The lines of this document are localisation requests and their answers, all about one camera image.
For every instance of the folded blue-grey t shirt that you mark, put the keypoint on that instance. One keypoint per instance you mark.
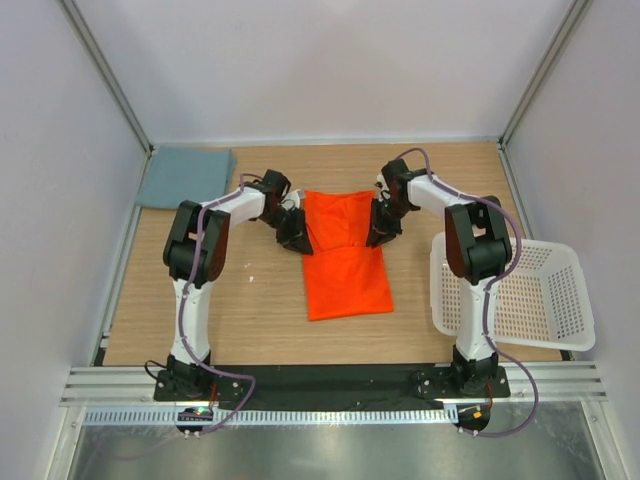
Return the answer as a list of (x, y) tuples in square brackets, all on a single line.
[(176, 174)]

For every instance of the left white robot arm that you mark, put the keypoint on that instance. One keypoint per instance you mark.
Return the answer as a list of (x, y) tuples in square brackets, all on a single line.
[(195, 254)]

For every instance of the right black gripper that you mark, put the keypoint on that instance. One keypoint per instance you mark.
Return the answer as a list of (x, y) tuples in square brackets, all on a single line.
[(380, 232)]

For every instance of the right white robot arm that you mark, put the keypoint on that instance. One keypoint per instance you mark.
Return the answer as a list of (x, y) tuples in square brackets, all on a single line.
[(478, 250)]

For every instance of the white plastic basket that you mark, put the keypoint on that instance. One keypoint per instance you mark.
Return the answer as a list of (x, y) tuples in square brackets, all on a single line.
[(543, 303)]

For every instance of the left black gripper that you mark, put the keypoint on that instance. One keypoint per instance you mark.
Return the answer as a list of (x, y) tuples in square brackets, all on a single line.
[(296, 238)]

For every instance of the small white scrap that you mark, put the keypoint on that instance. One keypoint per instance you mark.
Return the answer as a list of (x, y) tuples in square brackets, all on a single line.
[(250, 272)]

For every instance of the aluminium rail frame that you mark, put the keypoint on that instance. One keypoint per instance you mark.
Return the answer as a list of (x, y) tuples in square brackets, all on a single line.
[(91, 386)]

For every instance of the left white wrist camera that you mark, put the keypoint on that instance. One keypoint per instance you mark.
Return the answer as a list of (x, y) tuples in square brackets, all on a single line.
[(293, 199)]

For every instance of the white slotted cable duct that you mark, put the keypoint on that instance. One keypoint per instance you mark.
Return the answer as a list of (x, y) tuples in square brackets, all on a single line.
[(194, 417)]

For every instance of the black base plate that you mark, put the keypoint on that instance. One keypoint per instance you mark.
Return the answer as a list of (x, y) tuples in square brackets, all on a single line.
[(324, 388)]

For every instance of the orange t shirt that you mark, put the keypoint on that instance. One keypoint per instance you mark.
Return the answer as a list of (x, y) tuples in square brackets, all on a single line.
[(343, 276)]

